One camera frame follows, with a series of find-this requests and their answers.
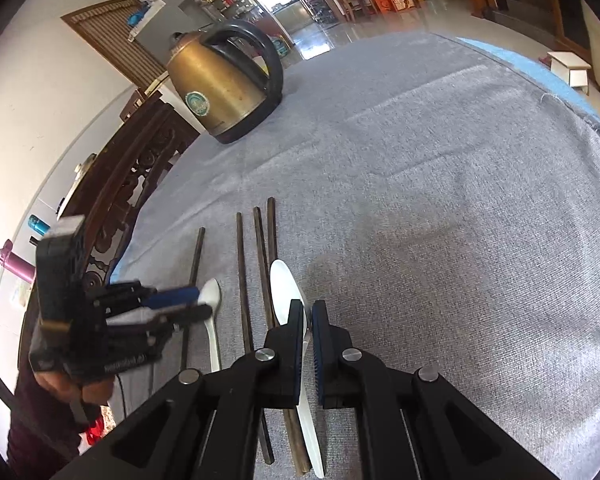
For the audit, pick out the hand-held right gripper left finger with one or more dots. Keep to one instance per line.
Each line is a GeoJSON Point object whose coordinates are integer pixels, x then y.
{"type": "Point", "coordinates": [295, 355]}

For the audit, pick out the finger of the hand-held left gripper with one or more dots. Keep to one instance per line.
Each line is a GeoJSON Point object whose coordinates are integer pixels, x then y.
{"type": "Point", "coordinates": [192, 313]}
{"type": "Point", "coordinates": [175, 296]}

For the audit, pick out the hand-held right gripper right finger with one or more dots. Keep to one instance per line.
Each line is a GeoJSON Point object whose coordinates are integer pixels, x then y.
{"type": "Point", "coordinates": [319, 360]}

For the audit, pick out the small white spoon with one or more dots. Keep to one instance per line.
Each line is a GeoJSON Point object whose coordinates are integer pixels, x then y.
{"type": "Point", "coordinates": [212, 330]}

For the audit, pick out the large white spoon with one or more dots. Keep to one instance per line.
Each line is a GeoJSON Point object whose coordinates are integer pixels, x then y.
{"type": "Point", "coordinates": [285, 290]}

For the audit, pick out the person's left forearm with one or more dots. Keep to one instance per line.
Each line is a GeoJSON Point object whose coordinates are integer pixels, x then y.
{"type": "Point", "coordinates": [35, 440]}

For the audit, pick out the person's left hand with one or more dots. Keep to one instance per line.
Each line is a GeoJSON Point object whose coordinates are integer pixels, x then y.
{"type": "Point", "coordinates": [55, 385]}

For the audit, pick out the pink water bottle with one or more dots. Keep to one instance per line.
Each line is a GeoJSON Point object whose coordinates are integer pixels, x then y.
{"type": "Point", "coordinates": [15, 265]}

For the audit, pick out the teal water bottle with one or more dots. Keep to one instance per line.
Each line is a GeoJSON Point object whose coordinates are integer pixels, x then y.
{"type": "Point", "coordinates": [37, 224]}

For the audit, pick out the carved dark wooden table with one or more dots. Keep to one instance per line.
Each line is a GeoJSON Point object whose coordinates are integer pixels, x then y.
{"type": "Point", "coordinates": [130, 185]}

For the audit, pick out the grey tablecloth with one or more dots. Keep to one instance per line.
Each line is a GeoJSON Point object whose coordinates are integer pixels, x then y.
{"type": "Point", "coordinates": [430, 210]}

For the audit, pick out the bronze electric kettle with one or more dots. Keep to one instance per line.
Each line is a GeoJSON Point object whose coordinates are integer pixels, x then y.
{"type": "Point", "coordinates": [220, 85]}

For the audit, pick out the slatted wooden door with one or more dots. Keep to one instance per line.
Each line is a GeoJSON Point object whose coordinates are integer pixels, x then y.
{"type": "Point", "coordinates": [110, 40]}

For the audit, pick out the grey refrigerator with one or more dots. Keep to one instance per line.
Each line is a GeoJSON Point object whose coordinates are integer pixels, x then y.
{"type": "Point", "coordinates": [185, 15]}

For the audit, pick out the blue bag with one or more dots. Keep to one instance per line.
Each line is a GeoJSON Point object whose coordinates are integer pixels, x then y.
{"type": "Point", "coordinates": [137, 16]}

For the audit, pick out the small white stool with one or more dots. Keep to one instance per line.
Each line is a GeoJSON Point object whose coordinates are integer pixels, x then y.
{"type": "Point", "coordinates": [570, 60]}

